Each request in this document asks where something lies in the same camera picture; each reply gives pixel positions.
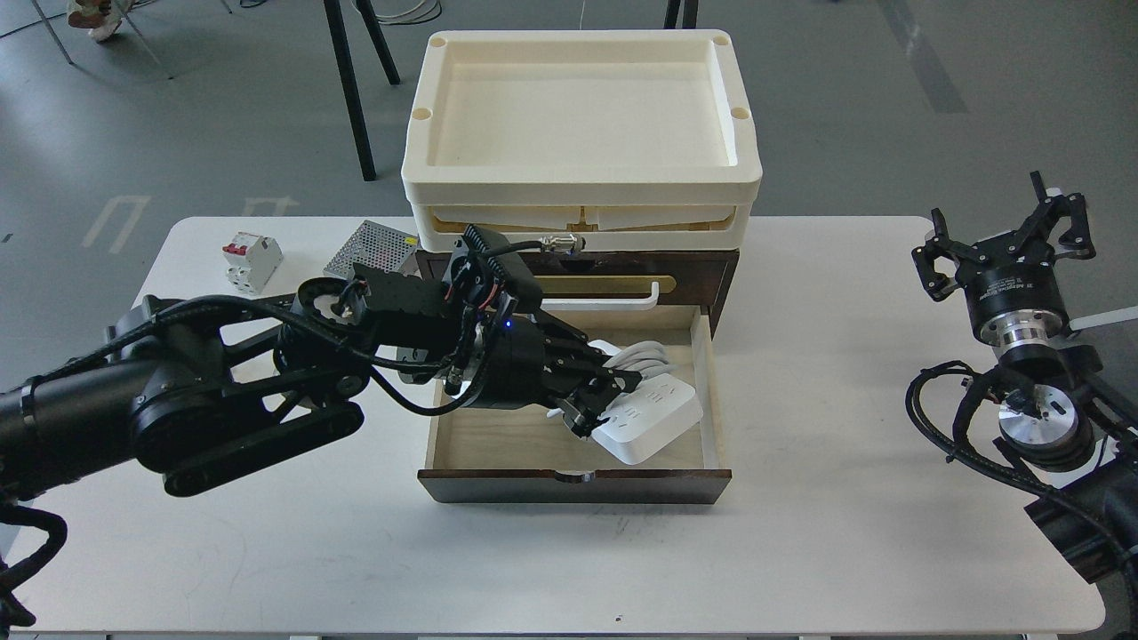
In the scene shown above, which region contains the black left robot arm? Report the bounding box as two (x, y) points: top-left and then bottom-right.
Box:
(3, 262), (646, 633)

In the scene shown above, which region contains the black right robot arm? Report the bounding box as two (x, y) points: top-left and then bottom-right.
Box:
(905, 172), (1137, 604)

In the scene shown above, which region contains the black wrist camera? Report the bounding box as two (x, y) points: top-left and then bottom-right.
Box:
(442, 224), (543, 315)

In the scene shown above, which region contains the white power strip with cable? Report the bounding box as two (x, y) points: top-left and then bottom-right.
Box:
(589, 340), (703, 465)

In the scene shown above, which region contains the cream plastic tray organizer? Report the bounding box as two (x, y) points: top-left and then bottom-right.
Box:
(402, 28), (762, 252)

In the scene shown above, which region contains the white drawer handle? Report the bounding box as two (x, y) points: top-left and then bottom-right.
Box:
(541, 280), (660, 312)

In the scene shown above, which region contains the open wooden drawer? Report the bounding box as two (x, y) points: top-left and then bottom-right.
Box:
(418, 305), (733, 504)

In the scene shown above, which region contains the white circuit breaker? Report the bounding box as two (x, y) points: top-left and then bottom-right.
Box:
(222, 232), (282, 295)

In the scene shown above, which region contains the silver metal power supply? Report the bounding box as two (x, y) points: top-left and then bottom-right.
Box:
(324, 221), (419, 279)

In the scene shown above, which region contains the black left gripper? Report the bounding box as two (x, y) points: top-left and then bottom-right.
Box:
(465, 313), (643, 438)

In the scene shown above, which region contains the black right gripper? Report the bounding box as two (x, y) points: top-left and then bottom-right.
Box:
(912, 172), (1096, 346)

